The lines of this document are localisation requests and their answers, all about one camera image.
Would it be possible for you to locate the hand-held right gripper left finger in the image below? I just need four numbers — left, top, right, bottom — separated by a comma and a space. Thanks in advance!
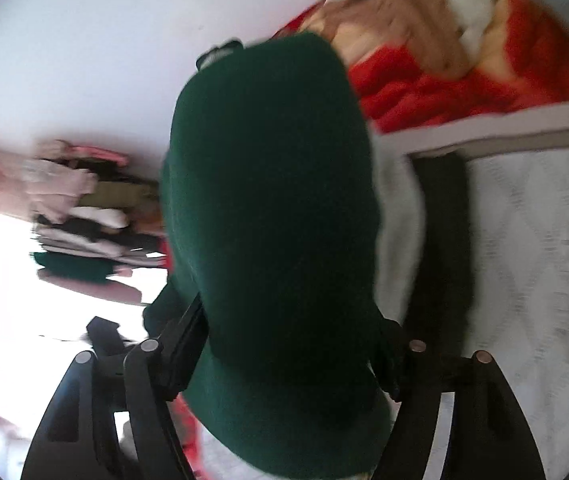
20, 294, 211, 480

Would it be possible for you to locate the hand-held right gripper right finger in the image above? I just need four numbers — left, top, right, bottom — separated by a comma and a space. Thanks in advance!
372, 339, 548, 480

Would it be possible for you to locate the green striped fleece-lined jacket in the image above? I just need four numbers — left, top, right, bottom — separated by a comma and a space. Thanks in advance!
142, 30, 473, 479

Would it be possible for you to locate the rack of hanging clothes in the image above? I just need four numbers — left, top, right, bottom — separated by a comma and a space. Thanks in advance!
0, 139, 171, 307

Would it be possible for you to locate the black floor stand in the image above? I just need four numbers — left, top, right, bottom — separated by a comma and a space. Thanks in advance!
87, 316, 121, 357

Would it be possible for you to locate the white quilted pad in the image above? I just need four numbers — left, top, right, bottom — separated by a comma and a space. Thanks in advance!
395, 125, 569, 461

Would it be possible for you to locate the red floral blanket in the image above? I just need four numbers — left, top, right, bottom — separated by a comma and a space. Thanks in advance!
269, 0, 569, 136

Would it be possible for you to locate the beige fluffy cloth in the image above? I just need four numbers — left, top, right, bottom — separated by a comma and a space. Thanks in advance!
315, 0, 511, 82

